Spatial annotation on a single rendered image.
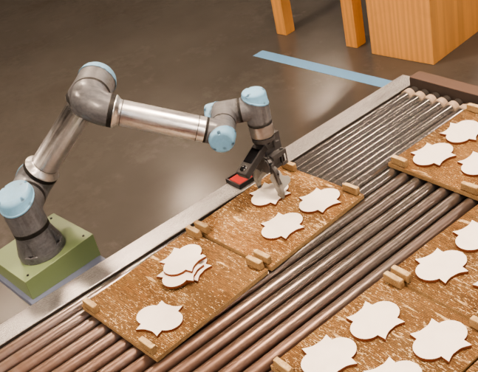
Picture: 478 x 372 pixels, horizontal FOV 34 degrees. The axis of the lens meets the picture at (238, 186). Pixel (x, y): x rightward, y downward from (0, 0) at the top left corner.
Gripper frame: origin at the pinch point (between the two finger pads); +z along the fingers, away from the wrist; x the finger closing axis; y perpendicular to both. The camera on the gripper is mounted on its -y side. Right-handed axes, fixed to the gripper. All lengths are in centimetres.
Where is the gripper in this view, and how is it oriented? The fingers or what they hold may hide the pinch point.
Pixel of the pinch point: (269, 193)
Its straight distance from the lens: 246.3
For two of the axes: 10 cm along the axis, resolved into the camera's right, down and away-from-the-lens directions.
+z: 2.0, 8.4, 5.0
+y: 7.2, -4.7, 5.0
